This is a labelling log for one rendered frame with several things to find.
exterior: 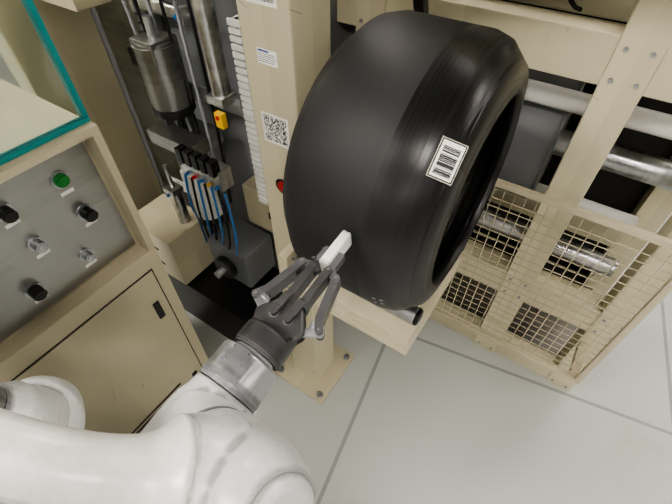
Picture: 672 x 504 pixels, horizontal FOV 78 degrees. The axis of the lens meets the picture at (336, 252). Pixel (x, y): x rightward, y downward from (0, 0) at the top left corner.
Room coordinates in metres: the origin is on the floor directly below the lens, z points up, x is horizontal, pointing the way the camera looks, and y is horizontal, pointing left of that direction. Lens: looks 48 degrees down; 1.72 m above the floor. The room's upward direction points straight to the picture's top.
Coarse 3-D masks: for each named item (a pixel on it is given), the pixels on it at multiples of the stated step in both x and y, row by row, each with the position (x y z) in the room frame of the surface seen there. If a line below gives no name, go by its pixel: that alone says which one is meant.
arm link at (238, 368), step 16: (224, 352) 0.26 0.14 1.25; (240, 352) 0.26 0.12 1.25; (256, 352) 0.26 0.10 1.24; (208, 368) 0.24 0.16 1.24; (224, 368) 0.24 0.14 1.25; (240, 368) 0.24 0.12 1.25; (256, 368) 0.24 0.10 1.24; (224, 384) 0.22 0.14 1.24; (240, 384) 0.22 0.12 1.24; (256, 384) 0.22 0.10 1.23; (272, 384) 0.24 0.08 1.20; (240, 400) 0.20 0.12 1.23; (256, 400) 0.21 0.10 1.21
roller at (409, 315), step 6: (366, 300) 0.59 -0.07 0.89; (378, 306) 0.57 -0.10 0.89; (390, 312) 0.55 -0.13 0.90; (396, 312) 0.55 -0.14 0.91; (402, 312) 0.54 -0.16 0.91; (408, 312) 0.54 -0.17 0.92; (414, 312) 0.54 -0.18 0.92; (420, 312) 0.54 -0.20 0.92; (402, 318) 0.54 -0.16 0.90; (408, 318) 0.53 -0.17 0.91; (414, 318) 0.53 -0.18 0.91; (420, 318) 0.54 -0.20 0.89; (414, 324) 0.52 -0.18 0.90
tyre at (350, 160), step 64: (384, 64) 0.64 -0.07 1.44; (448, 64) 0.62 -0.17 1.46; (512, 64) 0.67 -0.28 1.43; (320, 128) 0.59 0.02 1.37; (384, 128) 0.55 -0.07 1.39; (448, 128) 0.53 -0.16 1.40; (512, 128) 0.81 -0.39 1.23; (320, 192) 0.53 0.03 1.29; (384, 192) 0.48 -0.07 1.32; (448, 192) 0.48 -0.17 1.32; (384, 256) 0.44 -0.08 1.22; (448, 256) 0.66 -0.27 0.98
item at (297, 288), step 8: (312, 256) 0.42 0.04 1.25; (312, 264) 0.41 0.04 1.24; (304, 272) 0.40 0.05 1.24; (312, 272) 0.40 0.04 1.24; (296, 280) 0.38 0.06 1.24; (304, 280) 0.38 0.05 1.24; (312, 280) 0.40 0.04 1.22; (288, 288) 0.37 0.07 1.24; (296, 288) 0.37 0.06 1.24; (304, 288) 0.38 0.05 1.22; (280, 296) 0.35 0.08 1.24; (288, 296) 0.35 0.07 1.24; (296, 296) 0.37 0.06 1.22; (280, 304) 0.34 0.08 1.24; (272, 312) 0.33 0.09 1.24
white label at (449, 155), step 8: (440, 144) 0.51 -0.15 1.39; (448, 144) 0.51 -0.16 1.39; (456, 144) 0.51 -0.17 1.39; (440, 152) 0.50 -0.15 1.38; (448, 152) 0.50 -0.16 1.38; (456, 152) 0.50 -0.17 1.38; (464, 152) 0.50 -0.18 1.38; (432, 160) 0.50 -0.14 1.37; (440, 160) 0.50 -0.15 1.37; (448, 160) 0.50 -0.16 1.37; (456, 160) 0.50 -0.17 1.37; (432, 168) 0.49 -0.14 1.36; (440, 168) 0.49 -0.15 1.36; (448, 168) 0.49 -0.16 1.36; (456, 168) 0.49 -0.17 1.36; (432, 176) 0.48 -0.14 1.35; (440, 176) 0.48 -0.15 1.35; (448, 176) 0.48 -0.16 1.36; (448, 184) 0.47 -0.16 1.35
